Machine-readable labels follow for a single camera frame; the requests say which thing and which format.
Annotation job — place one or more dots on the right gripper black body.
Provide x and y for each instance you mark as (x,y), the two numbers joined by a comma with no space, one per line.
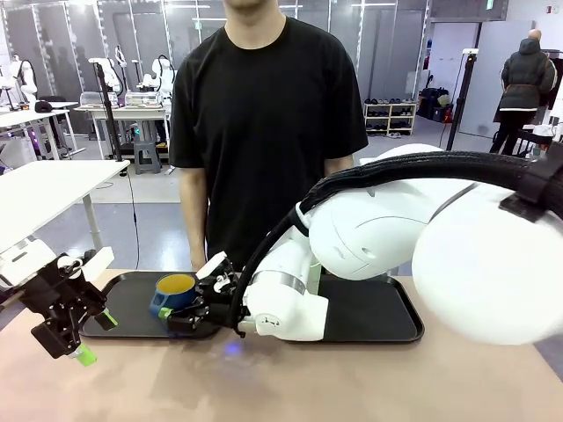
(222,307)

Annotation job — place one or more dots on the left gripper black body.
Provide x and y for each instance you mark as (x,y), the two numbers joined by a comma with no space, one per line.
(61,290)

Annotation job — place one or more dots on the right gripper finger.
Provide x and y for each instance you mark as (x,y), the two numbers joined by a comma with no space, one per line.
(206,291)
(187,321)

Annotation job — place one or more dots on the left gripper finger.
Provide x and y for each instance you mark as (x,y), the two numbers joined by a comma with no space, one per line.
(105,318)
(57,338)

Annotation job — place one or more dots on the blue mug yellow inside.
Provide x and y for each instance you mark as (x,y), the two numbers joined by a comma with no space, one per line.
(176,299)

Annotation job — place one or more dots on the person's right forearm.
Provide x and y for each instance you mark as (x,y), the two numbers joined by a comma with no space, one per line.
(193,211)

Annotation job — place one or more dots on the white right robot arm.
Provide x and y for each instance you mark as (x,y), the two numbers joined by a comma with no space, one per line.
(396,228)

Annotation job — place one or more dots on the person's left forearm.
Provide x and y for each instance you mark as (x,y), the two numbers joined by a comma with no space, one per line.
(338,165)

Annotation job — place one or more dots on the black plastic tray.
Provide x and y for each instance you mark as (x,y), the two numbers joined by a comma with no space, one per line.
(132,307)
(374,307)

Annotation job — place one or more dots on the white table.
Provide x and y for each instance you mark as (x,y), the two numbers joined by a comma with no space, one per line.
(48,193)
(370,160)

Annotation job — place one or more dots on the grey plastic stool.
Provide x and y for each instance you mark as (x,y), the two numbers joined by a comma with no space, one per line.
(146,158)

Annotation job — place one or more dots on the person in black t-shirt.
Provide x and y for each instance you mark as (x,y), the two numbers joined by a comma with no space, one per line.
(264,132)

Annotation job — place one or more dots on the white background desk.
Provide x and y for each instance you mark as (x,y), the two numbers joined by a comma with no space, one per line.
(39,118)

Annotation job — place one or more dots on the black stand pole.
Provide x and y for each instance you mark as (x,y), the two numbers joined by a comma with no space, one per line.
(459,101)
(110,118)

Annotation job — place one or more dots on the cluttered background workbench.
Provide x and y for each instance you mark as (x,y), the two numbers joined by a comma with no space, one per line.
(132,107)

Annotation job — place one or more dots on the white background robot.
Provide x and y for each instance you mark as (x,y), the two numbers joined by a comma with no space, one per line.
(158,79)
(24,79)

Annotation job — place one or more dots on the white shoe rack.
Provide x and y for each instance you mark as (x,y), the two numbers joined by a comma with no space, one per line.
(389,118)

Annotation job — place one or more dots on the black bags pile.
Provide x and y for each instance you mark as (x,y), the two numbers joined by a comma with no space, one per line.
(433,103)

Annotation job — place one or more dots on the person in dark jacket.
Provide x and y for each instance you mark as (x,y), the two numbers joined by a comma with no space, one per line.
(523,83)

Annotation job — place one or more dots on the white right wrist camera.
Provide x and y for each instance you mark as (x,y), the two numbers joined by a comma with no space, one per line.
(211,265)

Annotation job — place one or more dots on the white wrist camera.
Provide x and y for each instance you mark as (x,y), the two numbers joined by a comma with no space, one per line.
(99,263)
(211,265)

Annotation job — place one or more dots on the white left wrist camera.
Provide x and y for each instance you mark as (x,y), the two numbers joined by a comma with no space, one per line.
(99,263)

